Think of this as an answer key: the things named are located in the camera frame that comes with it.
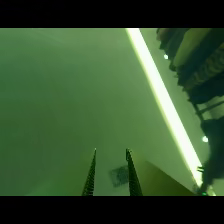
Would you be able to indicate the heap of clothes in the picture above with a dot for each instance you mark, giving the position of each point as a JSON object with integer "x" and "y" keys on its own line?
{"x": 196, "y": 63}

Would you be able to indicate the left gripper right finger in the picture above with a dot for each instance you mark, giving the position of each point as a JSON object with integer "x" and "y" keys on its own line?
{"x": 133, "y": 178}

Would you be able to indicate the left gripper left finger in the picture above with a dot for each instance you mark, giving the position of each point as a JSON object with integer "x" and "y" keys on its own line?
{"x": 90, "y": 178}

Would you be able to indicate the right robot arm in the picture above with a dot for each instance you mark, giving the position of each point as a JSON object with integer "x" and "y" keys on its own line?
{"x": 213, "y": 150}

